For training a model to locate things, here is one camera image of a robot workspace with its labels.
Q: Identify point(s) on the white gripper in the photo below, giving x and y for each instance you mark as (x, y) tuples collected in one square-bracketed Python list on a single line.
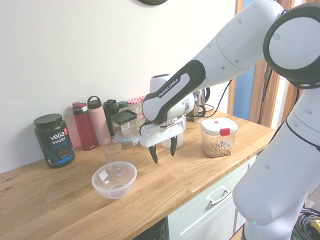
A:
[(160, 135)]

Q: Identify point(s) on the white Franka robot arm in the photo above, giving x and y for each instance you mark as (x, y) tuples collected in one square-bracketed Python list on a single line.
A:
[(225, 50)]

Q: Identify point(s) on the pink water bottle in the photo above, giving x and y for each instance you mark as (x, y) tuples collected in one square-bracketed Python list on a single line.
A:
[(98, 122)]

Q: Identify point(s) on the red water bottle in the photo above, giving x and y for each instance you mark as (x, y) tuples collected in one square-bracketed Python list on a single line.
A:
[(85, 130)]

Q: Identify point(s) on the glass food container teal lid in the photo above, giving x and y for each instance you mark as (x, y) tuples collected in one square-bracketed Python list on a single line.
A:
[(127, 140)]

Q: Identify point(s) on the short jar red checkered lid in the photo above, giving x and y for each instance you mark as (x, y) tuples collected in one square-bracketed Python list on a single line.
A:
[(139, 120)]

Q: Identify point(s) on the glass french press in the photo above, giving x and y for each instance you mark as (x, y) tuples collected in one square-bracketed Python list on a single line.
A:
[(197, 112)]

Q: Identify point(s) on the clear container with black lid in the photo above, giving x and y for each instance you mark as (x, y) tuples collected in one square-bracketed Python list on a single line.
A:
[(123, 116)]

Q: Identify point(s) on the clear drinking glass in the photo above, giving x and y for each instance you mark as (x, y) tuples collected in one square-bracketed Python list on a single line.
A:
[(111, 152)]

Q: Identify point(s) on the cereal container white red lid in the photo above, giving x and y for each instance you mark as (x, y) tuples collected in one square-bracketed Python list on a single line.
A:
[(217, 140)]

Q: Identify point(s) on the tall jar red checkered lid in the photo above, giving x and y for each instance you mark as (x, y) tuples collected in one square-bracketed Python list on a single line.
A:
[(133, 103)]

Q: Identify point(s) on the glass jar with green lid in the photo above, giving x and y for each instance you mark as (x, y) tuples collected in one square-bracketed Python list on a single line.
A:
[(122, 105)]

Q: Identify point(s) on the black shaker bottle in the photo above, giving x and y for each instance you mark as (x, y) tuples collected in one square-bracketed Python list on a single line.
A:
[(110, 107)]

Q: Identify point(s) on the steel electric kettle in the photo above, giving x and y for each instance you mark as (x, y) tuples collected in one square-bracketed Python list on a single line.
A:
[(206, 96)]

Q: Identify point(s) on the clear plastic bowl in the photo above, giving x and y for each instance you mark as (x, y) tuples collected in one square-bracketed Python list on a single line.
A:
[(107, 190)]

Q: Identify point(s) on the pale green cabinet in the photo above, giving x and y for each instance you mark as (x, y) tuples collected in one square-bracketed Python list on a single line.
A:
[(200, 220)]

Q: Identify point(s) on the dark appliance under counter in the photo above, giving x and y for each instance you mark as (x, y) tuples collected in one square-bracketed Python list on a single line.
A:
[(157, 232)]

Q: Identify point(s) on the blue door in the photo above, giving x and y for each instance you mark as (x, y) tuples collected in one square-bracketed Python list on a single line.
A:
[(240, 100)]

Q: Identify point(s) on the black Vega protein tub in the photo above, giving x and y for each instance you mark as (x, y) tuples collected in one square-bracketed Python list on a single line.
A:
[(55, 142)]

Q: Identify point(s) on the yellow plastic object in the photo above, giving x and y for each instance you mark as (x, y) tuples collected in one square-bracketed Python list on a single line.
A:
[(315, 226)]

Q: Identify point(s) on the wooden door frame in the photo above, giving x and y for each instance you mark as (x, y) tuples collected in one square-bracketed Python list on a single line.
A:
[(260, 100)]

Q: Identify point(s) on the black round wall object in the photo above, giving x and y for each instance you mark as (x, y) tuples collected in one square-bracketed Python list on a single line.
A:
[(152, 1)]

